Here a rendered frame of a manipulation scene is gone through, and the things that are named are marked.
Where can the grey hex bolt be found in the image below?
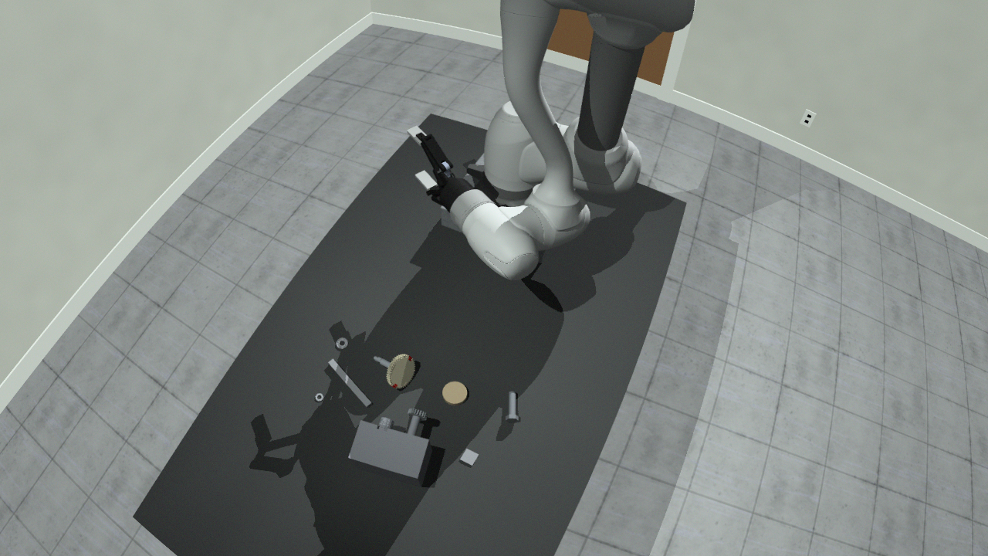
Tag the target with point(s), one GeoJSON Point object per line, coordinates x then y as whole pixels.
{"type": "Point", "coordinates": [512, 417]}

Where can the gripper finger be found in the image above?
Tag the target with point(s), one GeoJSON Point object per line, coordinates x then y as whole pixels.
{"type": "Point", "coordinates": [430, 185]}
{"type": "Point", "coordinates": [434, 153]}

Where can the cream flat disc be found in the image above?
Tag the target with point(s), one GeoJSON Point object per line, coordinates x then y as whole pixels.
{"type": "Point", "coordinates": [454, 393]}

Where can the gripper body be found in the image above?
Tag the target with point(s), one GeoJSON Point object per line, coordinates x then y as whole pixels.
{"type": "Point", "coordinates": [453, 189]}

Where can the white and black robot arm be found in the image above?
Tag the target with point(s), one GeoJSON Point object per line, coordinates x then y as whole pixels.
{"type": "Point", "coordinates": [525, 145]}

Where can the white flat bar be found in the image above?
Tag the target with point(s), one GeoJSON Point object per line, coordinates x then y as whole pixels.
{"type": "Point", "coordinates": [350, 383]}

